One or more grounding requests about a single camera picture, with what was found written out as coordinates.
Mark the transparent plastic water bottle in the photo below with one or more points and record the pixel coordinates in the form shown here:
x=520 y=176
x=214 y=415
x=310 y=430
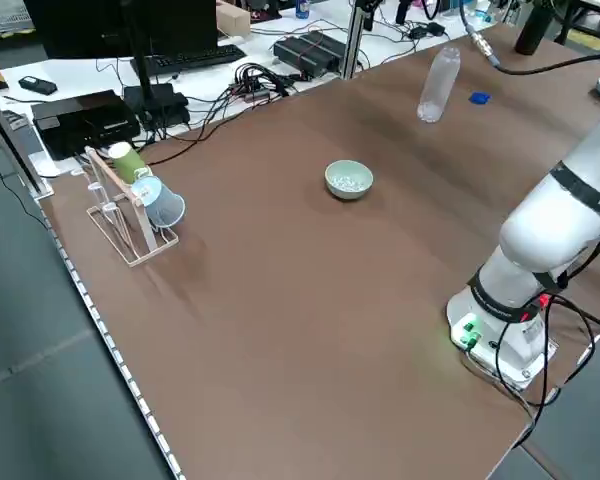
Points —
x=437 y=85

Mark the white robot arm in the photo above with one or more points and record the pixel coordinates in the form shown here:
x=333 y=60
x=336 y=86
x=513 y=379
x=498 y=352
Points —
x=545 y=230

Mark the blue bottle cap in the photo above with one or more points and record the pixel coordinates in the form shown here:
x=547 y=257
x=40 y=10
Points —
x=480 y=98

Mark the pale blue plastic cup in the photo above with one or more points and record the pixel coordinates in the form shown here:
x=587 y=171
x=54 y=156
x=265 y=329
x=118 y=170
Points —
x=162 y=202

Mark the wooden cup rack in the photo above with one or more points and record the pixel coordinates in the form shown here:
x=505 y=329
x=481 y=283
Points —
x=147 y=230

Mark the black power supply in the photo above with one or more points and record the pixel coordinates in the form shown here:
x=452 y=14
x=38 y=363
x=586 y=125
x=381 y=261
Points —
x=330 y=42
x=300 y=52

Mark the green paper cup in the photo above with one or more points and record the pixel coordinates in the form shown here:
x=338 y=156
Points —
x=126 y=159

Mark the black monitor stand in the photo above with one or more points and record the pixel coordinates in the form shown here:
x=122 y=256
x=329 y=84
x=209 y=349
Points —
x=150 y=95

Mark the black keyboard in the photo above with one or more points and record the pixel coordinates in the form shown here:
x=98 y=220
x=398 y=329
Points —
x=200 y=56

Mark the blue drink can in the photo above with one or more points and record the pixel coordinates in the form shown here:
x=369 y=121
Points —
x=303 y=9

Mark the cardboard box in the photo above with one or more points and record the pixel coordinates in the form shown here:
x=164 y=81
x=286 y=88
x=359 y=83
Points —
x=232 y=19

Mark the black box device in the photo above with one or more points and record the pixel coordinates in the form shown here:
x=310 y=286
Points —
x=85 y=120

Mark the black computer monitor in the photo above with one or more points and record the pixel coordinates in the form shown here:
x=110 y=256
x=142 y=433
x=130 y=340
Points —
x=120 y=25

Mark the black handheld remote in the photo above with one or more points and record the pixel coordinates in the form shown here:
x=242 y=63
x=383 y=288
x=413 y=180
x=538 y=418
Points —
x=37 y=85

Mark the black cylindrical vase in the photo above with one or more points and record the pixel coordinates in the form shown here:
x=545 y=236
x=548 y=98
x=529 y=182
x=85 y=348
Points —
x=532 y=25

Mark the aluminium camera post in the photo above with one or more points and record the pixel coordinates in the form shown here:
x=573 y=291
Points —
x=357 y=40

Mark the aluminium corner post with plate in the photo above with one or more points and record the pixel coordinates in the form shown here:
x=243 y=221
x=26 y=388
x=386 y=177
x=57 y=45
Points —
x=10 y=140

